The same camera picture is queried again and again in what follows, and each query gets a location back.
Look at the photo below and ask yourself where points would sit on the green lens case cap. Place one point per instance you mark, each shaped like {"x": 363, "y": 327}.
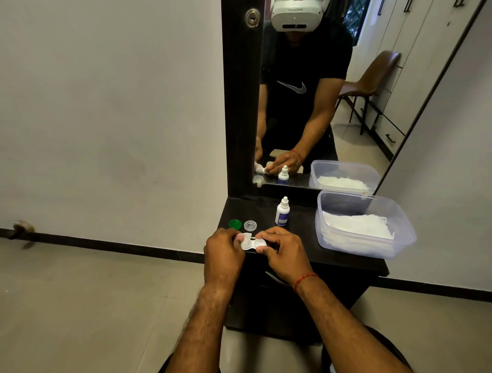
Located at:
{"x": 235, "y": 224}

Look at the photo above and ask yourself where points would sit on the door stopper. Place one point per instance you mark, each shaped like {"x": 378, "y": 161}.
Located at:
{"x": 22, "y": 228}

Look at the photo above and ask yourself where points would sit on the clear lens case cap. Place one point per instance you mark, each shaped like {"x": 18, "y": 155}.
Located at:
{"x": 250, "y": 225}

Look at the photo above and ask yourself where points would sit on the clear plastic container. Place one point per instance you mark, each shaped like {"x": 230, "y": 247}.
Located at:
{"x": 399, "y": 226}

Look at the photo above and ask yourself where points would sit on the person's right hand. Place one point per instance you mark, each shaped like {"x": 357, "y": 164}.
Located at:
{"x": 288, "y": 255}

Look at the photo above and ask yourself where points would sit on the white tissues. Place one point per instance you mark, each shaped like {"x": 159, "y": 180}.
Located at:
{"x": 357, "y": 226}

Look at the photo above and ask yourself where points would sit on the white contact lens case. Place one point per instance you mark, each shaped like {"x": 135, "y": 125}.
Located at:
{"x": 250, "y": 243}

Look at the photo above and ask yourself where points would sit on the black dressing table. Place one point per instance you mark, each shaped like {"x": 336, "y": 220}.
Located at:
{"x": 307, "y": 230}

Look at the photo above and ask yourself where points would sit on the black shorts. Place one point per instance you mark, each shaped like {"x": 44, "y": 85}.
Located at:
{"x": 392, "y": 347}

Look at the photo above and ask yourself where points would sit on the person's right forearm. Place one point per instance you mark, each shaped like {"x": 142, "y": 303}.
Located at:
{"x": 338, "y": 330}

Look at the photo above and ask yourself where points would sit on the wall mirror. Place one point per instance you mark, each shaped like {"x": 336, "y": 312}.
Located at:
{"x": 384, "y": 126}

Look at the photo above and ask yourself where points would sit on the person's left forearm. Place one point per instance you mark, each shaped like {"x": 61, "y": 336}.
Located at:
{"x": 202, "y": 330}

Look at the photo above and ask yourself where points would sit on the person's left hand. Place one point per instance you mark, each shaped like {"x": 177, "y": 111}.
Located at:
{"x": 223, "y": 257}

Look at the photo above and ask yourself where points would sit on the round metal lock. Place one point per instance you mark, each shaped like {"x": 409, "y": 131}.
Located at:
{"x": 253, "y": 18}

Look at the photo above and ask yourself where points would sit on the person's right thumb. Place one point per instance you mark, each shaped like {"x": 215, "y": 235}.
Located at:
{"x": 265, "y": 250}

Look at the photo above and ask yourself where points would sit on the person's left thumb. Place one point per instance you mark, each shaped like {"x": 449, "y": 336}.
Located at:
{"x": 239, "y": 238}

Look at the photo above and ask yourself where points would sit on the white dropper bottle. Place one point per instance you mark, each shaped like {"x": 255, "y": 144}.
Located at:
{"x": 282, "y": 215}

